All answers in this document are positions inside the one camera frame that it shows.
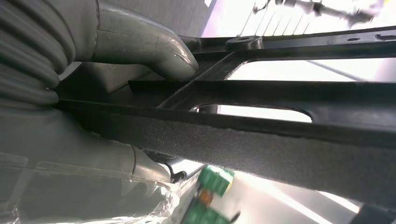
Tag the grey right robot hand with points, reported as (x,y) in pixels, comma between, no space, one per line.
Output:
(77,173)

